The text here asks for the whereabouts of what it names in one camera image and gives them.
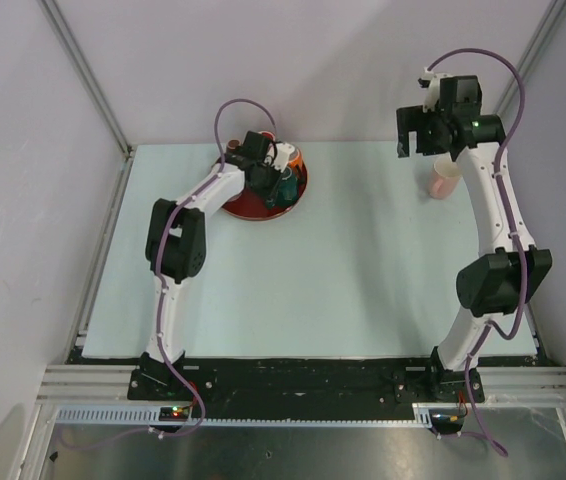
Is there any dark green mug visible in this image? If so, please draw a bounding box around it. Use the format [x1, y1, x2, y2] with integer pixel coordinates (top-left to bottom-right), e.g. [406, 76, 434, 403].
[264, 167, 298, 209]

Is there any tall pink mug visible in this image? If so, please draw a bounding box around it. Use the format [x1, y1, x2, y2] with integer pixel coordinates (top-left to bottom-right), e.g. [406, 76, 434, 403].
[429, 158, 462, 200]

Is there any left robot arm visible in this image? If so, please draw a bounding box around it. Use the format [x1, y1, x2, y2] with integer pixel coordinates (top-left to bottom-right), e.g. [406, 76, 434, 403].
[132, 131, 296, 399]

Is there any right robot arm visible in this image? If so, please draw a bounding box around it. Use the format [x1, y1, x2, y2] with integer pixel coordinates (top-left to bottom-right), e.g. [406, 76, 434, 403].
[395, 71, 552, 402]

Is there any large orange mug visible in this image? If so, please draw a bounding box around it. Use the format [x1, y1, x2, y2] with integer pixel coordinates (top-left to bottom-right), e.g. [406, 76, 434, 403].
[287, 143, 304, 172]

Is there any large red mug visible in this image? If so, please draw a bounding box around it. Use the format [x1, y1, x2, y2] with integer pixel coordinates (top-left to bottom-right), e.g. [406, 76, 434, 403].
[260, 130, 276, 141]

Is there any brown patterned mug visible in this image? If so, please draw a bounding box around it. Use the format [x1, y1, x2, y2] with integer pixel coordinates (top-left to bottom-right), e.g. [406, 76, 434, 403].
[226, 139, 241, 152]

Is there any round red tray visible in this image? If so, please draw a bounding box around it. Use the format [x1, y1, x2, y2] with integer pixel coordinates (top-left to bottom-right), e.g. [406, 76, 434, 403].
[207, 147, 310, 222]

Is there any small circuit board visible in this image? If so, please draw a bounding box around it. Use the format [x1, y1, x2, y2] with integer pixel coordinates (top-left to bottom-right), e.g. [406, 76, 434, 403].
[159, 406, 190, 421]

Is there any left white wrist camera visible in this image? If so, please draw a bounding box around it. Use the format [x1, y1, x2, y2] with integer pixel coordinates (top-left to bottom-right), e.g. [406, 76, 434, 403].
[266, 142, 296, 171]

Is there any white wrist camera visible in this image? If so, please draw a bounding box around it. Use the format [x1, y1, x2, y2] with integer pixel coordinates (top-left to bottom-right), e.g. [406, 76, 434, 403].
[266, 142, 296, 171]
[417, 68, 448, 112]

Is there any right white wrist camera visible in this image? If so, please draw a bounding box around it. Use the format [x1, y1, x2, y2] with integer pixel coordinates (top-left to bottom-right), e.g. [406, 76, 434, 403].
[417, 68, 448, 112]

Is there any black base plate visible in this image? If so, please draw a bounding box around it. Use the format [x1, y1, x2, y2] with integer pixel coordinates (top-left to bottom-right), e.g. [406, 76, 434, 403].
[127, 358, 485, 421]

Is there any aluminium frame rail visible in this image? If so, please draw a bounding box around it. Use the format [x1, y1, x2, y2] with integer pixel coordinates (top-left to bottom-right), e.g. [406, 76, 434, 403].
[36, 365, 566, 407]

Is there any white cable duct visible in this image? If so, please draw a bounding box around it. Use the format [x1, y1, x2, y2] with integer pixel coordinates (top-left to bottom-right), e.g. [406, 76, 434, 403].
[53, 403, 437, 429]

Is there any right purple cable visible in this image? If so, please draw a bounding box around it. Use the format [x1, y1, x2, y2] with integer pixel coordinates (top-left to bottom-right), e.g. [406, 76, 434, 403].
[425, 47, 534, 459]

